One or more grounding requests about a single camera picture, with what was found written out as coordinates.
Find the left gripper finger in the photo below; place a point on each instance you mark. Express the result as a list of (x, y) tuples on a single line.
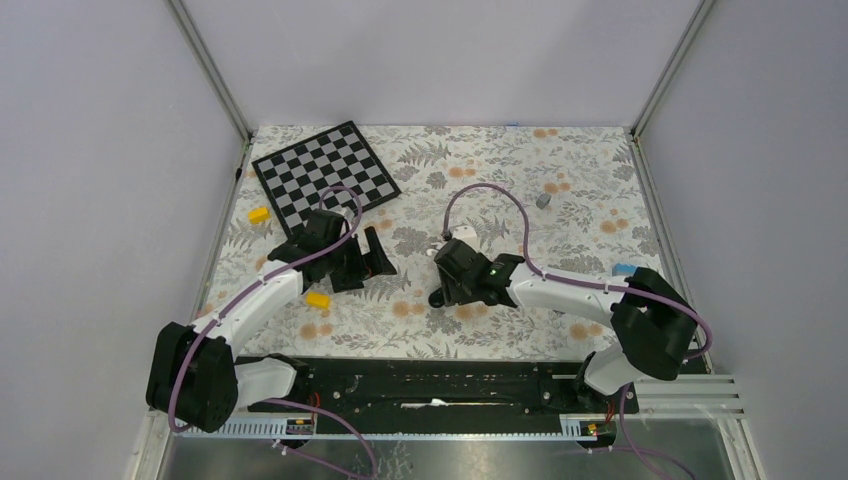
[(348, 278), (376, 259)]

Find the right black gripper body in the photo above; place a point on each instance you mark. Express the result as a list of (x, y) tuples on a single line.
[(456, 291)]

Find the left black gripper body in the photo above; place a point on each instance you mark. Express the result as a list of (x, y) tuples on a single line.
[(348, 254)]

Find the black earbud charging case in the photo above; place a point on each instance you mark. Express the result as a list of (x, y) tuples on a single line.
[(436, 299)]

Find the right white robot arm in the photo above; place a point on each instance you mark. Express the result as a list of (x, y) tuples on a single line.
[(653, 331)]

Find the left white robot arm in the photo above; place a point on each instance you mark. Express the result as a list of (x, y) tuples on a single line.
[(196, 377)]

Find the yellow block near arm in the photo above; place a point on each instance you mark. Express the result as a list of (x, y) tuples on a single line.
[(317, 300)]

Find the black white checkerboard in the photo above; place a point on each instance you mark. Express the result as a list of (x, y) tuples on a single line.
[(294, 177)]

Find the yellow block far left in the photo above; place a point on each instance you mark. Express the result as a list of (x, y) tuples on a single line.
[(259, 215)]

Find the small grey block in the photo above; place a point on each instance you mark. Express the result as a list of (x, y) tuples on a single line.
[(543, 200)]

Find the floral table mat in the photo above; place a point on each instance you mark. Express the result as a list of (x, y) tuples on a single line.
[(488, 178)]

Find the blue grey block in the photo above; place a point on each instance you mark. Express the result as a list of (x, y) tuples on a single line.
[(623, 269)]

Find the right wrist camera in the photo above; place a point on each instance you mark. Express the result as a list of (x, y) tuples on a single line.
[(464, 233)]

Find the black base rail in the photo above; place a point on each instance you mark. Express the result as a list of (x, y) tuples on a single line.
[(423, 395)]

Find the white slotted cable duct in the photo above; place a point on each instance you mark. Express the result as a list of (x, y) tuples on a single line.
[(299, 427)]

